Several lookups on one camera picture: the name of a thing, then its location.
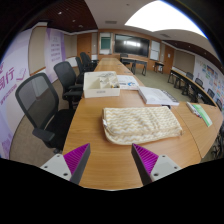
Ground small wooden side table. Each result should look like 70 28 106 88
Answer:
153 61 166 74

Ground bright ceiling light panel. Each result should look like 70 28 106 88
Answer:
124 0 208 39

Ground green white wall board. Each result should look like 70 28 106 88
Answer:
99 32 112 55

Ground bundle of pens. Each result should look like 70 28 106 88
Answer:
185 101 203 118

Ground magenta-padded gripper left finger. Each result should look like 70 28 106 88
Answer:
39 142 92 185

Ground white book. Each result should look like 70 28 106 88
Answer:
137 86 180 107

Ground white open cardboard box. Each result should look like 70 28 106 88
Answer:
82 70 121 99

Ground group of black chairs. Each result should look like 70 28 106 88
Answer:
184 70 224 159

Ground colourful wall posters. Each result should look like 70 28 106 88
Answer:
194 54 224 98

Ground wooden desk with black legs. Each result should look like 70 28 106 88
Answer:
120 56 148 76

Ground white printed paper sheet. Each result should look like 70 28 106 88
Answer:
116 74 140 91

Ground green booklet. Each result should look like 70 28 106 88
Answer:
192 103 213 128

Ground purple wall banner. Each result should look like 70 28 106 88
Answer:
44 27 67 83

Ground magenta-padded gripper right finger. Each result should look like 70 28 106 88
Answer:
130 142 183 187

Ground large purple white wall print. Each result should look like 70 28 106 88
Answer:
0 28 33 159

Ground long wooden side table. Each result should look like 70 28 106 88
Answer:
167 68 218 107

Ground small white blue packet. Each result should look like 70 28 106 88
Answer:
118 81 140 91

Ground wooden door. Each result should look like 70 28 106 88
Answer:
163 44 175 75
77 33 93 61

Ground black mesh office chair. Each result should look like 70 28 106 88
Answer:
74 55 86 84
79 51 98 73
53 60 84 109
14 72 76 154

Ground cream zigzag patterned towel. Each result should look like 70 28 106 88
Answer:
101 105 184 146

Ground large black wall screen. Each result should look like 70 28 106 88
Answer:
114 33 150 58

